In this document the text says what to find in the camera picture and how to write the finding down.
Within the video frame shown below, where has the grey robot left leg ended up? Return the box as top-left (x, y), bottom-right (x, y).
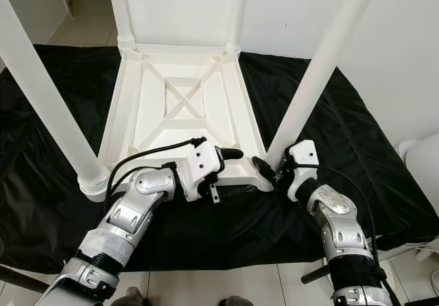
top-left (120, 289), bottom-right (145, 306)

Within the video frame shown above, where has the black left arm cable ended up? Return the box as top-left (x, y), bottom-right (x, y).
top-left (106, 138), bottom-right (208, 211)

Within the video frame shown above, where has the white floor fan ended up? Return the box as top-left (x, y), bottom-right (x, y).
top-left (396, 133), bottom-right (439, 190)

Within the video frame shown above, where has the black cloth table cover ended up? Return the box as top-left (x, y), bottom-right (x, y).
top-left (0, 44), bottom-right (439, 272)

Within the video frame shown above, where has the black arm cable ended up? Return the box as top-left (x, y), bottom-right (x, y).
top-left (106, 138), bottom-right (208, 211)
top-left (292, 162), bottom-right (395, 300)

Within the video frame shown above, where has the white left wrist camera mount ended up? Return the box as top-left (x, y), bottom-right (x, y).
top-left (178, 143), bottom-right (226, 202)

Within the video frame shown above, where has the grey robot leg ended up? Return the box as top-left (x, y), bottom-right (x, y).
top-left (223, 297), bottom-right (253, 306)
top-left (120, 289), bottom-right (145, 306)

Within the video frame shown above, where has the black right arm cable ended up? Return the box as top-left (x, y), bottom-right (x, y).
top-left (292, 162), bottom-right (395, 300)

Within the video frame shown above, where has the white plastic children table top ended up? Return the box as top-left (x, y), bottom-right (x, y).
top-left (79, 43), bottom-right (275, 198)

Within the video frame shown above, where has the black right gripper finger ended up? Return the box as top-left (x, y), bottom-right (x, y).
top-left (250, 155), bottom-right (279, 183)

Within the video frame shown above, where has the grey robot right leg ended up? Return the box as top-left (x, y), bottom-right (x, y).
top-left (223, 297), bottom-right (253, 306)

